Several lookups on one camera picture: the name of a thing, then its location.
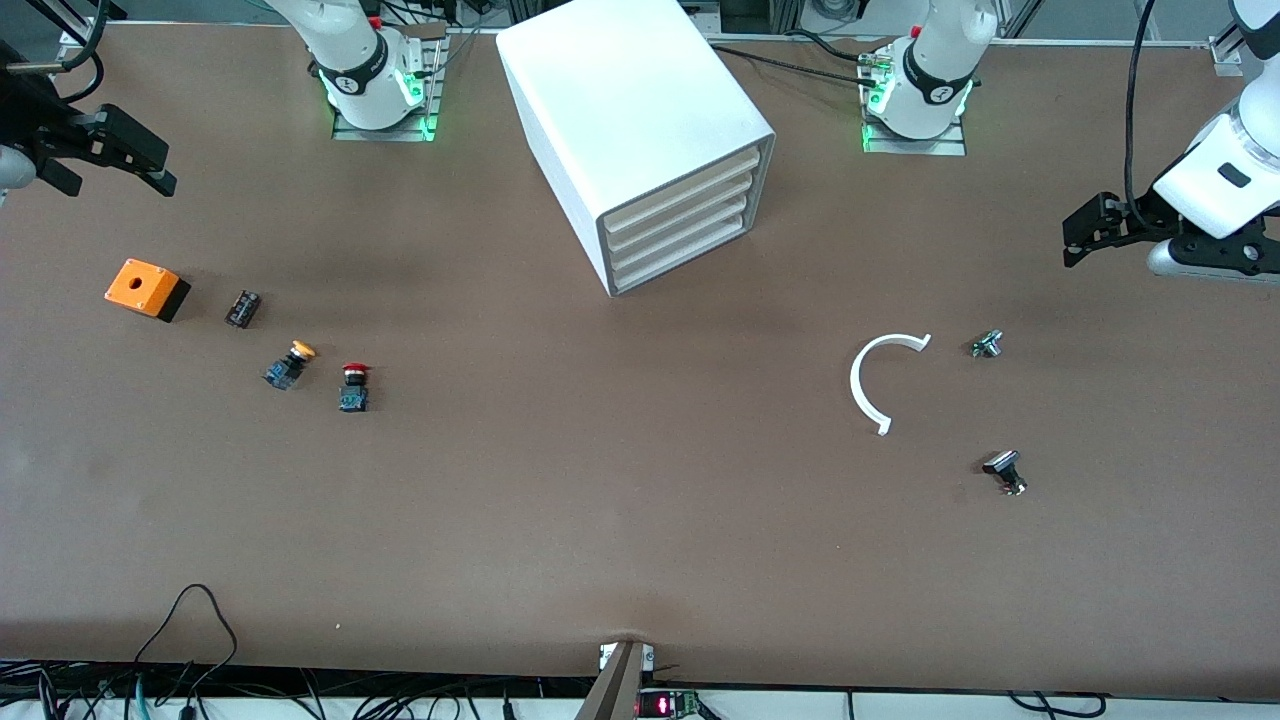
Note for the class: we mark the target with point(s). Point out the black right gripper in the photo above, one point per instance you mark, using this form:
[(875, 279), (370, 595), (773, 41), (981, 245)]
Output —
[(28, 112)]

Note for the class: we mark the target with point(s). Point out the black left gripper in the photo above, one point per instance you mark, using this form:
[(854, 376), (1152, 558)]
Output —
[(1141, 213)]

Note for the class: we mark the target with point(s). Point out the red push button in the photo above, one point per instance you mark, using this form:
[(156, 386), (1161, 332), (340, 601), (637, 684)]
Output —
[(353, 390)]

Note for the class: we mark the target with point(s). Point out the white cabinet drawer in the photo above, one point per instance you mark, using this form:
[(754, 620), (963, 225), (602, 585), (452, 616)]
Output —
[(686, 252), (684, 230), (680, 185), (682, 208)]

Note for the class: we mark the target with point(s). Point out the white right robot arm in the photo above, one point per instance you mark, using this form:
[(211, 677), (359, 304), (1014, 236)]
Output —
[(355, 50)]

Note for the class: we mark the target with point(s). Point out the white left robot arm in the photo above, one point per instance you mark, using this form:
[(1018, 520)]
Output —
[(1225, 170)]

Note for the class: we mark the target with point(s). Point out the orange button box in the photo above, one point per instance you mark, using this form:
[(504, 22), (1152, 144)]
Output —
[(140, 285)]

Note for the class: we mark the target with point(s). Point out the black square-head push button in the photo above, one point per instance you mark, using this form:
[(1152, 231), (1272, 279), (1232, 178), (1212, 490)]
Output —
[(1004, 470)]

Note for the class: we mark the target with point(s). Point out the yellow push button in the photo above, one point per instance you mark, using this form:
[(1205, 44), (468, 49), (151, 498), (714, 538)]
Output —
[(288, 367)]

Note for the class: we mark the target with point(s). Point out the white drawer cabinet housing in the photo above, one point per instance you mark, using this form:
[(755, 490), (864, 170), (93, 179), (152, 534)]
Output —
[(620, 90)]

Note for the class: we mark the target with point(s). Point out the small black cylindrical component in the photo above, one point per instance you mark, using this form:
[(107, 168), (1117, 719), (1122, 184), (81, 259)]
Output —
[(243, 308)]

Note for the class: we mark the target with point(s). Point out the circuit board red display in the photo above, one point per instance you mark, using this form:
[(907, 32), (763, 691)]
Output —
[(665, 705)]

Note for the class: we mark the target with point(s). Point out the aluminium corner bracket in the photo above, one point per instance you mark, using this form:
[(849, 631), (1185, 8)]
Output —
[(1224, 52), (78, 38)]

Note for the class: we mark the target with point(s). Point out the small green silver switch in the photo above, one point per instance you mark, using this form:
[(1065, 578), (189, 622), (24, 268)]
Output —
[(986, 343)]

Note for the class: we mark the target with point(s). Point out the white semicircular plastic bracket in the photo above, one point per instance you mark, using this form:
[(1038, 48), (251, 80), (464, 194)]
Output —
[(858, 385)]

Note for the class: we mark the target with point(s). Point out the grey camera mount beam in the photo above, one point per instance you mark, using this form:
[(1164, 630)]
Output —
[(615, 690)]

